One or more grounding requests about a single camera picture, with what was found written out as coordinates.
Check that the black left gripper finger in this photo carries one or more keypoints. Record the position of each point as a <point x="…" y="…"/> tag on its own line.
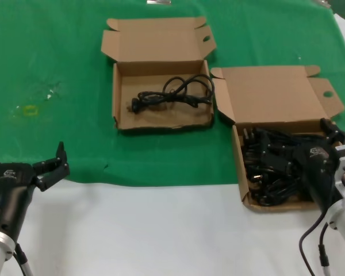
<point x="56" y="169"/>

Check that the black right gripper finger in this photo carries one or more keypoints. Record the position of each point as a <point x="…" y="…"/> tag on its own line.
<point x="332" y="133"/>
<point x="276" y="159"/>

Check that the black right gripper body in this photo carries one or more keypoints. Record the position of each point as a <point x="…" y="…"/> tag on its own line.
<point x="317" y="169"/>

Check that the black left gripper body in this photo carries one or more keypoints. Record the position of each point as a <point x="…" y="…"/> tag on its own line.
<point x="14" y="187"/>

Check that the open cardboard box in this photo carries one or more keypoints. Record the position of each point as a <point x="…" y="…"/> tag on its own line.
<point x="270" y="95"/>

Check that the cardboard box with torn rim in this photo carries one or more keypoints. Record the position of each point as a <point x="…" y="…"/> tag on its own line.
<point x="161" y="120"/>

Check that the green tablecloth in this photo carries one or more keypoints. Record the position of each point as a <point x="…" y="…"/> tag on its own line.
<point x="60" y="57"/>

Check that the grey metal object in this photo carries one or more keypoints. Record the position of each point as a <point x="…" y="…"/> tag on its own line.
<point x="323" y="2"/>

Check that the silver metal object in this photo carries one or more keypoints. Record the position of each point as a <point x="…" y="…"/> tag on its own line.
<point x="158" y="1"/>

